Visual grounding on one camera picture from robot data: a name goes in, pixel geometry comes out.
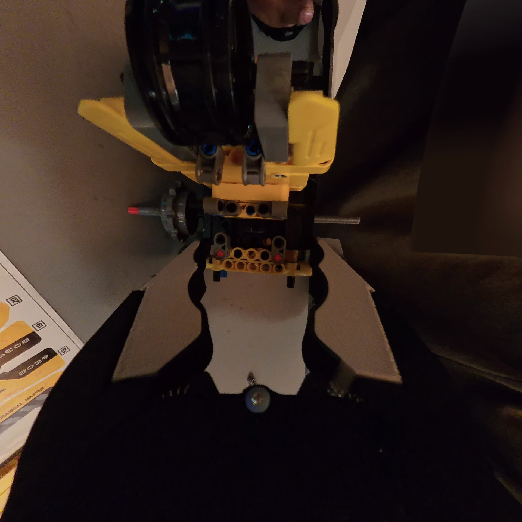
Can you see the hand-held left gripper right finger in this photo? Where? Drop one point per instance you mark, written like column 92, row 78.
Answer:
column 354, row 330

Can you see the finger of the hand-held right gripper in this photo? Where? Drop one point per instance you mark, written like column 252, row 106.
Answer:
column 348, row 32

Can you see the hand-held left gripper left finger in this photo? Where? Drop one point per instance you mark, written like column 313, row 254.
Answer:
column 159, row 326

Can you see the yellow grey building-block toy vehicle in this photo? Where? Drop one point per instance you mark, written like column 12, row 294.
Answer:
column 314, row 126

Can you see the person's right hand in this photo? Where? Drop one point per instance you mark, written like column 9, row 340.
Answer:
column 281, row 10

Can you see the yellow grey sticker sheet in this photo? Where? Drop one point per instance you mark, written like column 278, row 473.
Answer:
column 28, row 346

